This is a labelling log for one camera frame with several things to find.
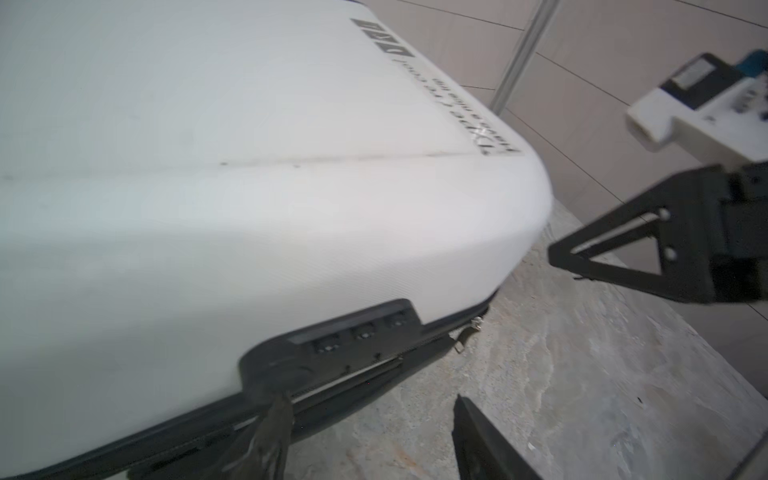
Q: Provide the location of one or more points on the right aluminium corner post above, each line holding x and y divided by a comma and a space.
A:
524, 51

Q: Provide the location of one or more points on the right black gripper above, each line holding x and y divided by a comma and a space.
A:
744, 234

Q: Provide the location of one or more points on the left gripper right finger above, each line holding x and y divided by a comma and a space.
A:
482, 452

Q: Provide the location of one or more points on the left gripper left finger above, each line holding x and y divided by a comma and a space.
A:
261, 451

